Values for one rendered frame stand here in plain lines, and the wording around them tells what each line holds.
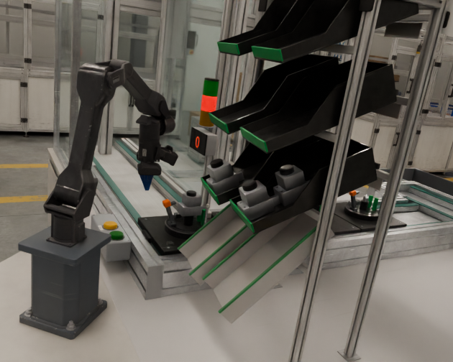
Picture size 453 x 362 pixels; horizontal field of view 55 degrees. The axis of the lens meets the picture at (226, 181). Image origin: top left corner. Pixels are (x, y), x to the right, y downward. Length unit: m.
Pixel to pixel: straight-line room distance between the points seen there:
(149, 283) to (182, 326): 0.15
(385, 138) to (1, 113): 5.20
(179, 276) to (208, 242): 0.14
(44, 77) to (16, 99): 0.46
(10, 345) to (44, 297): 0.11
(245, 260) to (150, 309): 0.30
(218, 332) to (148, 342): 0.17
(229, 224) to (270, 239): 0.15
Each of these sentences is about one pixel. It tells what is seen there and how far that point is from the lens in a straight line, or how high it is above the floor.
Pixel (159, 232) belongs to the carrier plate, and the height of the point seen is 0.97.
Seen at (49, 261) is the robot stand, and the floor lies 1.03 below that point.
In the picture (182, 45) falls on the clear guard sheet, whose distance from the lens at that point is 1.77.
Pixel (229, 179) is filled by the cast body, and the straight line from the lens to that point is 0.99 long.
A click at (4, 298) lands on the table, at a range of 1.24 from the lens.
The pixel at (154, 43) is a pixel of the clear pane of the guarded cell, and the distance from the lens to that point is 2.57.
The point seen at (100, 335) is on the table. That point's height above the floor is 0.86.
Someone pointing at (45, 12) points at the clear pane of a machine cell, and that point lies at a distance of 6.34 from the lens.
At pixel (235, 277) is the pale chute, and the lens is 1.00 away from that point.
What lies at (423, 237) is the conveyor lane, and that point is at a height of 0.93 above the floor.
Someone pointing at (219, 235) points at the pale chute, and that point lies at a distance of 1.11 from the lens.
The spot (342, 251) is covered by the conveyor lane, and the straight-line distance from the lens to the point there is 1.52.
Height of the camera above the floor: 1.52
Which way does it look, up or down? 17 degrees down
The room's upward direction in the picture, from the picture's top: 8 degrees clockwise
